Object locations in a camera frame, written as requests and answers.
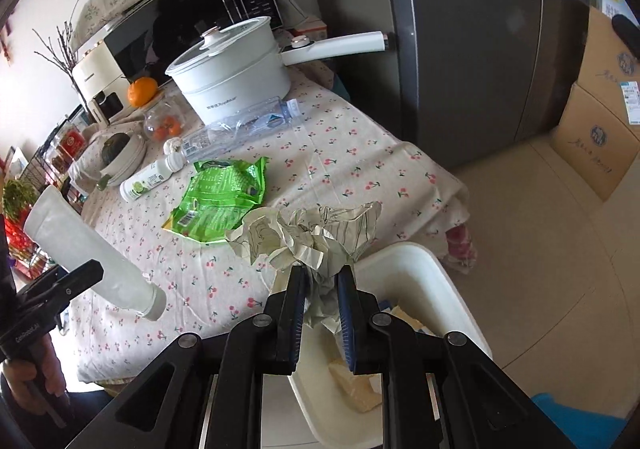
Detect black cloth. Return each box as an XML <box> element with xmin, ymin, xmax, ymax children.
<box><xmin>612</xmin><ymin>13</ymin><xmax>640</xmax><ymax>55</ymax></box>

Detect dry branches in vase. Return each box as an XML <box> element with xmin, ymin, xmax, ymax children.
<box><xmin>32</xmin><ymin>0</ymin><xmax>84</xmax><ymax>75</ymax></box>

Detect person's left hand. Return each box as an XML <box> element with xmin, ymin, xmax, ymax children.
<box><xmin>2</xmin><ymin>328</ymin><xmax>71</xmax><ymax>413</ymax></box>

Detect red label jars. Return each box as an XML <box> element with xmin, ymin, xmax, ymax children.
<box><xmin>49</xmin><ymin>126</ymin><xmax>89</xmax><ymax>170</ymax></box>

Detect dark green squash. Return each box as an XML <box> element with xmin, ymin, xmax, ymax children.
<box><xmin>102</xmin><ymin>132</ymin><xmax>132</xmax><ymax>165</ymax></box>

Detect glass jar with small oranges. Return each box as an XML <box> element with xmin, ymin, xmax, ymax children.
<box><xmin>143</xmin><ymin>98</ymin><xmax>189</xmax><ymax>142</ymax></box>

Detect black microwave oven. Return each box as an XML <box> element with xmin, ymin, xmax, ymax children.
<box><xmin>102</xmin><ymin>0</ymin><xmax>284</xmax><ymax>85</ymax></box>

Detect blue plastic stool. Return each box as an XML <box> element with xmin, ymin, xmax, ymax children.
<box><xmin>530</xmin><ymin>392</ymin><xmax>629</xmax><ymax>449</ymax></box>

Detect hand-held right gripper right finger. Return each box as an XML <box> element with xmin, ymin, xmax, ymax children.
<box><xmin>335</xmin><ymin>264</ymin><xmax>581</xmax><ymax>449</ymax></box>

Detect white plastic bin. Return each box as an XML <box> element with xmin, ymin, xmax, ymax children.
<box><xmin>287</xmin><ymin>242</ymin><xmax>494</xmax><ymax>449</ymax></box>

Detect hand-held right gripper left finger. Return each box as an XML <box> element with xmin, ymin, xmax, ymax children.
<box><xmin>65</xmin><ymin>265</ymin><xmax>311</xmax><ymax>449</ymax></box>

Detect plain cardboard box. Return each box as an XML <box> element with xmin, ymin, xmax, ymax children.
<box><xmin>549</xmin><ymin>81</ymin><xmax>640</xmax><ymax>202</ymax></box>

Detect white electric cooking pot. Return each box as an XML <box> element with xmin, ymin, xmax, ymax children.
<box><xmin>164</xmin><ymin>16</ymin><xmax>396</xmax><ymax>126</ymax></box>

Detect white bottle green label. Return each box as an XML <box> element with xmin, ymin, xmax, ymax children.
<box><xmin>119</xmin><ymin>153</ymin><xmax>187</xmax><ymax>202</ymax></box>

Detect grey refrigerator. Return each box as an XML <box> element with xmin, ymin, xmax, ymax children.
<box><xmin>294</xmin><ymin>0</ymin><xmax>591</xmax><ymax>170</ymax></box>

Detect large orange fruit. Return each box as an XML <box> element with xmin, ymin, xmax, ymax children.
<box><xmin>126</xmin><ymin>76</ymin><xmax>160</xmax><ymax>108</ymax></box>

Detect white squeeze tube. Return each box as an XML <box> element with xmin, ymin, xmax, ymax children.
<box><xmin>23</xmin><ymin>184</ymin><xmax>168</xmax><ymax>321</ymax></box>

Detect wire storage rack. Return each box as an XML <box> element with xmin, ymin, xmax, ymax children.
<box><xmin>0</xmin><ymin>113</ymin><xmax>96</xmax><ymax>281</ymax></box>

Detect green leafy vegetable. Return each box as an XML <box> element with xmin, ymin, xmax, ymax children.
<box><xmin>2</xmin><ymin>178</ymin><xmax>41</xmax><ymax>218</ymax></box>

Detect clear plastic water bottle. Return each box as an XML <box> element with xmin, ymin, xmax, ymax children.
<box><xmin>177</xmin><ymin>97</ymin><xmax>301</xmax><ymax>165</ymax></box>

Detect white bowl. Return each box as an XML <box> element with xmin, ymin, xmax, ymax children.
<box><xmin>94</xmin><ymin>128</ymin><xmax>149</xmax><ymax>190</ymax></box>

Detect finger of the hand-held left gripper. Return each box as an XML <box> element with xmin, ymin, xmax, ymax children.
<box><xmin>17</xmin><ymin>258</ymin><xmax>105</xmax><ymax>326</ymax></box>

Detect cream air fryer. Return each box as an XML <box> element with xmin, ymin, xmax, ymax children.
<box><xmin>71</xmin><ymin>41</ymin><xmax>130</xmax><ymax>126</ymax></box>

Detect pink box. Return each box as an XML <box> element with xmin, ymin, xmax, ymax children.
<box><xmin>294</xmin><ymin>16</ymin><xmax>329</xmax><ymax>38</ymax></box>

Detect cherry print tablecloth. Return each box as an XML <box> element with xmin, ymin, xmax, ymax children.
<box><xmin>64</xmin><ymin>63</ymin><xmax>477</xmax><ymax>386</ymax></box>

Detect green snack bag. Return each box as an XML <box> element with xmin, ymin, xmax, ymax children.
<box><xmin>160</xmin><ymin>156</ymin><xmax>270</xmax><ymax>244</ymax></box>

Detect white paper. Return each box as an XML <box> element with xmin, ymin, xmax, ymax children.
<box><xmin>224</xmin><ymin>201</ymin><xmax>384</xmax><ymax>330</ymax></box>

